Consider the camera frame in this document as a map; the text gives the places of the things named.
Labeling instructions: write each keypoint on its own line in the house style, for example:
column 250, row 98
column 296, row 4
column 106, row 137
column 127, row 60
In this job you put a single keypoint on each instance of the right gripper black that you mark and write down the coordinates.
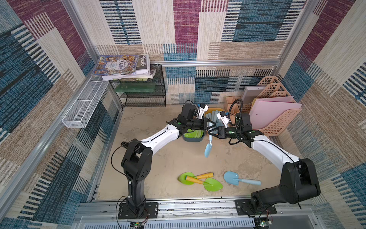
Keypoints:
column 220, row 132

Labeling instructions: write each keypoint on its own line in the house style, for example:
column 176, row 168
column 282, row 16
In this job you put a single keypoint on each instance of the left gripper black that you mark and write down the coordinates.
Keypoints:
column 203, row 123

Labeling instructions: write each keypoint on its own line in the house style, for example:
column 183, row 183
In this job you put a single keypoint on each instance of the blue shovel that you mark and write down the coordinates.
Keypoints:
column 208, row 146
column 214, row 117
column 234, row 179

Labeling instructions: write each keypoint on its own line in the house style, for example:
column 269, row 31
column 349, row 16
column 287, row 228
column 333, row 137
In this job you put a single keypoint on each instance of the yellow storage box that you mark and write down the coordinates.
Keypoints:
column 208, row 115

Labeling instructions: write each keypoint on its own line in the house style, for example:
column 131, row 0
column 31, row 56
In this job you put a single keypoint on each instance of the dark teal storage box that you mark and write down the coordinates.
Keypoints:
column 193, row 126

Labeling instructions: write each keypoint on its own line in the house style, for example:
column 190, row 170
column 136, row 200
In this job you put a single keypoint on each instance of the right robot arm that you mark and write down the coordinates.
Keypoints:
column 298, row 181

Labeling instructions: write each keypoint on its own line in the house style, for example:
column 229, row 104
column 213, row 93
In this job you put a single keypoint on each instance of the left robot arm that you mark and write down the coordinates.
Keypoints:
column 137, row 160

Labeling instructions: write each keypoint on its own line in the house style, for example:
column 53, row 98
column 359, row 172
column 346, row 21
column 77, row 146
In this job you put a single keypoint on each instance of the grey folder in organizer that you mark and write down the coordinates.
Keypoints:
column 252, row 92

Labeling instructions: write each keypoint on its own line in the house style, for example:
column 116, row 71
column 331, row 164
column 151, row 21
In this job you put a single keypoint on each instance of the pink file folder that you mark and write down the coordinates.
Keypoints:
column 264, row 111

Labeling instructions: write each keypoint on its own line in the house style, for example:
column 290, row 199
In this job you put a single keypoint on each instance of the white book stack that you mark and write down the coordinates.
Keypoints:
column 143, row 72

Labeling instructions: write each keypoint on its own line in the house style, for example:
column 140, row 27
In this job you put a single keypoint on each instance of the small black device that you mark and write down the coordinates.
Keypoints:
column 125, row 144

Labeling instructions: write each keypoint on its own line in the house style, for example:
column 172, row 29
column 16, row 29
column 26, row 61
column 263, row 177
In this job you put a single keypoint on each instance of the green mat on shelf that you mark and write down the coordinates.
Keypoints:
column 135, row 87

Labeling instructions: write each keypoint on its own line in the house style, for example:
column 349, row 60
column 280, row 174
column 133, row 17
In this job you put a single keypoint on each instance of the colourful picture book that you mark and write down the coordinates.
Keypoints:
column 116, row 65

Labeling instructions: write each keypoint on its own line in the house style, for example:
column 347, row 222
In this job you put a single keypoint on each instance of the black wire shelf rack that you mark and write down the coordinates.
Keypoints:
column 142, row 93

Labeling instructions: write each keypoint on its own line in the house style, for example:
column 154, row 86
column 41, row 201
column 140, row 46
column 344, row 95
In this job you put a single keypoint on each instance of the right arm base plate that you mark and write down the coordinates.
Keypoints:
column 245, row 207

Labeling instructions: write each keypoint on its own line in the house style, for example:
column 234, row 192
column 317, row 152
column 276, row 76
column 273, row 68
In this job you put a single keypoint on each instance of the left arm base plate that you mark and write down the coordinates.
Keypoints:
column 148, row 210

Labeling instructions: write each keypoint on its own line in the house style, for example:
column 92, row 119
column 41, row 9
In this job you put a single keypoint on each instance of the white wire mesh basket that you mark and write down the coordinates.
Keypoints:
column 82, row 109

